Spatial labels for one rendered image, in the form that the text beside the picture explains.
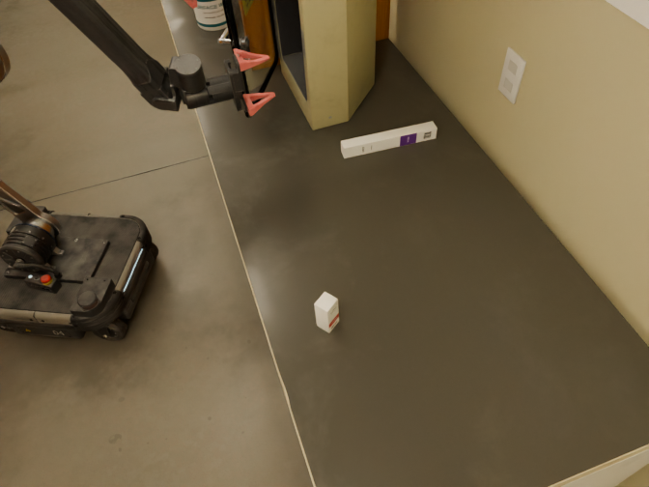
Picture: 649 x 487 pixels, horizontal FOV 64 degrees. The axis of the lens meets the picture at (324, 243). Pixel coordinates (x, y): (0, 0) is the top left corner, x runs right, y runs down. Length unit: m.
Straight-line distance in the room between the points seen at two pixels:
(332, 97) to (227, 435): 1.25
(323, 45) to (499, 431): 0.96
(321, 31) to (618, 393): 1.02
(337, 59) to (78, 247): 1.42
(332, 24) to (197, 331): 1.39
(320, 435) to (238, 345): 1.23
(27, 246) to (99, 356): 0.52
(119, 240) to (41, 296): 0.37
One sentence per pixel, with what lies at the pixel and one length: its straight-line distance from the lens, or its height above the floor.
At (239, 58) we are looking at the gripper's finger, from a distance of 1.22.
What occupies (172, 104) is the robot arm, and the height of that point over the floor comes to 1.20.
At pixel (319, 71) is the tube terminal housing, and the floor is 1.12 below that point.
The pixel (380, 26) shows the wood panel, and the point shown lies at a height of 0.99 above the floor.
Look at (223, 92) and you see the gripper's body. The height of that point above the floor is 1.21.
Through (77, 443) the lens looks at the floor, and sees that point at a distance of 2.23.
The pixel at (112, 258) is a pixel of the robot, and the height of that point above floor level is 0.24.
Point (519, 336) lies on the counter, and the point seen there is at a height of 0.94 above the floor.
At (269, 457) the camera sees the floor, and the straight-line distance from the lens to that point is 1.99.
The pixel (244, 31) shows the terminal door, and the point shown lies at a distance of 1.45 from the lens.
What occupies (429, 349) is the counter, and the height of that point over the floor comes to 0.94.
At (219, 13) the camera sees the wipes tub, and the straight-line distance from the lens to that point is 2.03.
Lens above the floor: 1.88
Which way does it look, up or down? 51 degrees down
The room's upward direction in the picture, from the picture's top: 5 degrees counter-clockwise
